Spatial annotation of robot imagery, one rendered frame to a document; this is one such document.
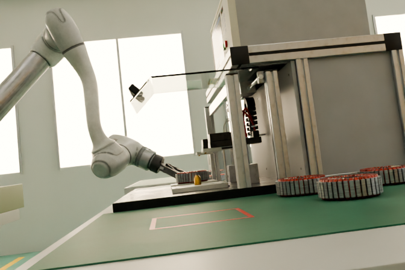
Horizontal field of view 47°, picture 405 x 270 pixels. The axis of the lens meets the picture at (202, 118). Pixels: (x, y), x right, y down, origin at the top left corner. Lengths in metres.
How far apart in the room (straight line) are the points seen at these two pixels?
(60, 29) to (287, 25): 0.98
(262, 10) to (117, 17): 5.16
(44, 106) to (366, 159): 5.39
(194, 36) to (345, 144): 5.21
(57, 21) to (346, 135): 1.24
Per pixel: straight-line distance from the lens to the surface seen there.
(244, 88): 1.34
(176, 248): 0.52
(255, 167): 1.31
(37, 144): 6.27
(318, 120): 1.19
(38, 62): 2.07
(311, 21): 1.34
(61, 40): 1.96
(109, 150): 1.79
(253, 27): 1.30
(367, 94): 1.24
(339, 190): 0.83
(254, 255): 0.45
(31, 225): 6.31
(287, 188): 0.99
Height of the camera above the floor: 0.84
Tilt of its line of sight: 6 degrees up
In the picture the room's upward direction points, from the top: 6 degrees counter-clockwise
